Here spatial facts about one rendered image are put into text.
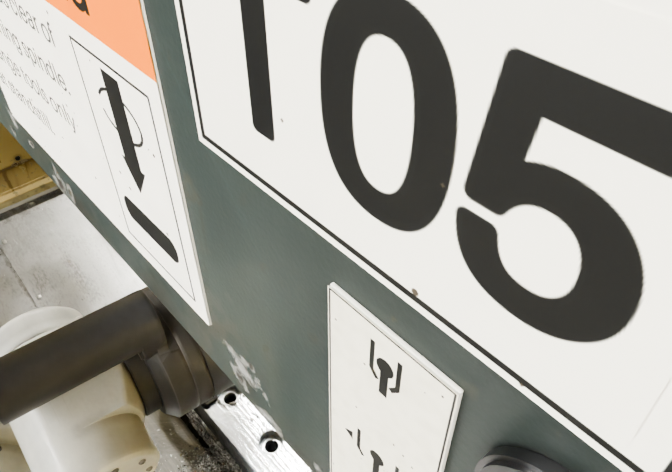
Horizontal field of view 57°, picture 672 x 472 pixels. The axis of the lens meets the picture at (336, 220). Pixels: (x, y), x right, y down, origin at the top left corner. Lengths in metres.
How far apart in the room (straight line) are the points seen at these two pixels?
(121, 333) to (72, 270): 1.11
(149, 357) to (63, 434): 0.06
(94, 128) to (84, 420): 0.23
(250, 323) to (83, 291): 1.30
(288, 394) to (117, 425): 0.24
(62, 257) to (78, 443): 1.12
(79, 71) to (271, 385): 0.10
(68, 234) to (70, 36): 1.35
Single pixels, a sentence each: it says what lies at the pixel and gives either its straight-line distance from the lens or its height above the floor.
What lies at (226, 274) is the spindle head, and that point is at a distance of 0.16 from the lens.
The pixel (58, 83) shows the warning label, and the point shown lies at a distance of 0.21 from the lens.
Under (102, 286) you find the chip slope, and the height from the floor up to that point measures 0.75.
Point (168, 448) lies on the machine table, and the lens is 1.01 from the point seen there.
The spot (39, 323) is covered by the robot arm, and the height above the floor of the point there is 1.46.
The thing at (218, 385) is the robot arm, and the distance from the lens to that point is 0.42.
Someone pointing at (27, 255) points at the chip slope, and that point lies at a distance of 1.51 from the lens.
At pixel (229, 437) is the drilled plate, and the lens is 0.90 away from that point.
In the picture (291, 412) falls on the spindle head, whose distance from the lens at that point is 0.17.
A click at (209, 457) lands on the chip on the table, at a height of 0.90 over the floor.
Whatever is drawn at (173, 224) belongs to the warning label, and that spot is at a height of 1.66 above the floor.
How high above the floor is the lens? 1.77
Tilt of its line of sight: 42 degrees down
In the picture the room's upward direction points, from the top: straight up
